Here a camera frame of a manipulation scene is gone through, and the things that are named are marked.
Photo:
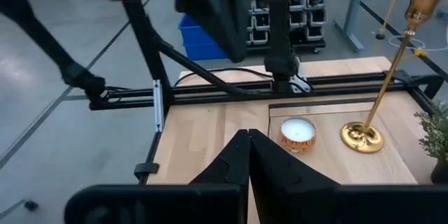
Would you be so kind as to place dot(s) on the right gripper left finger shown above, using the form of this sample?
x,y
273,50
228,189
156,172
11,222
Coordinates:
x,y
217,196

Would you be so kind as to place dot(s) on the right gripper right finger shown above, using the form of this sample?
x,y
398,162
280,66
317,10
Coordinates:
x,y
297,199

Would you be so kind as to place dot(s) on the white candle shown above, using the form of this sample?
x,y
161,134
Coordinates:
x,y
298,131

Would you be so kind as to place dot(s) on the tall gold candlestick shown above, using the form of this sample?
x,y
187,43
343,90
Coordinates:
x,y
362,138

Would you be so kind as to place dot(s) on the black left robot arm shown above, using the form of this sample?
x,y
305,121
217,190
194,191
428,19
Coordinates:
x,y
224,14

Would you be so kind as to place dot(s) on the artificial plant in black pot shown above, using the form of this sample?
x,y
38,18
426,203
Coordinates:
x,y
435,136

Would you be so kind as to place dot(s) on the blue plastic bin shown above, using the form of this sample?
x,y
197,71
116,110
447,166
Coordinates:
x,y
199,42

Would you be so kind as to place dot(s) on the storage rack with bins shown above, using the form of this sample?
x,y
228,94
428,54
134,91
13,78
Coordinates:
x,y
311,21

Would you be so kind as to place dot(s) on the black round foot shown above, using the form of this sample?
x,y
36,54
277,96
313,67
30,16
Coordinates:
x,y
380,36

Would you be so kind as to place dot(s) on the small black floor object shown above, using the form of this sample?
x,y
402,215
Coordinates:
x,y
31,205

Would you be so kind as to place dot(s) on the wooden shelf black metal frame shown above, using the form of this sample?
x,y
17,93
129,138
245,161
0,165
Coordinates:
x,y
350,168

